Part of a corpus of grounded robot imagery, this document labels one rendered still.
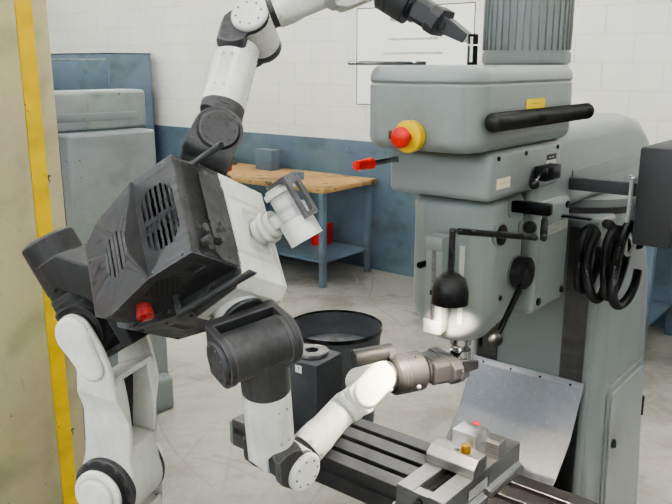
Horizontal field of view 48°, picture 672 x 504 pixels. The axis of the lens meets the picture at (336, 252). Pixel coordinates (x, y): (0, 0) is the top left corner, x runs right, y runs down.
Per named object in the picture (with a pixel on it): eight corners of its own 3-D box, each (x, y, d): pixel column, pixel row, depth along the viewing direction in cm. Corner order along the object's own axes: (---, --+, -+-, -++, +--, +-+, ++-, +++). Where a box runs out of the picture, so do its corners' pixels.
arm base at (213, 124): (180, 163, 140) (241, 170, 143) (185, 100, 143) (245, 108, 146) (173, 189, 154) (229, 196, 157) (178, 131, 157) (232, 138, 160)
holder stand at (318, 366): (316, 431, 201) (316, 361, 196) (254, 410, 214) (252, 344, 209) (342, 415, 211) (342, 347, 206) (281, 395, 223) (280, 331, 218)
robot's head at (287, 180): (277, 235, 140) (302, 220, 135) (253, 195, 139) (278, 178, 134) (298, 224, 144) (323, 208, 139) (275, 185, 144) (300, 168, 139)
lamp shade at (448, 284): (427, 306, 147) (428, 275, 145) (436, 295, 153) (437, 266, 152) (464, 310, 144) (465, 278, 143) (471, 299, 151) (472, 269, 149)
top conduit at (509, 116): (500, 133, 134) (501, 113, 133) (479, 131, 136) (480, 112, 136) (594, 119, 168) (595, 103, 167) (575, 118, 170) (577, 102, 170)
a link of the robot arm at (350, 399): (402, 378, 158) (361, 423, 152) (383, 382, 166) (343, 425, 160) (382, 354, 158) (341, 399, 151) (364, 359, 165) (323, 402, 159)
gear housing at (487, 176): (491, 204, 145) (494, 152, 143) (387, 191, 160) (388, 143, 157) (561, 183, 170) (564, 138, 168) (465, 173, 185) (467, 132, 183)
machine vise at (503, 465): (448, 536, 157) (450, 489, 154) (390, 510, 166) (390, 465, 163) (524, 469, 183) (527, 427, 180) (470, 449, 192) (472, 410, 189)
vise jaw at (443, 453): (473, 480, 165) (474, 464, 164) (425, 462, 172) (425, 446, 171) (486, 469, 169) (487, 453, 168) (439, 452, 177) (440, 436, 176)
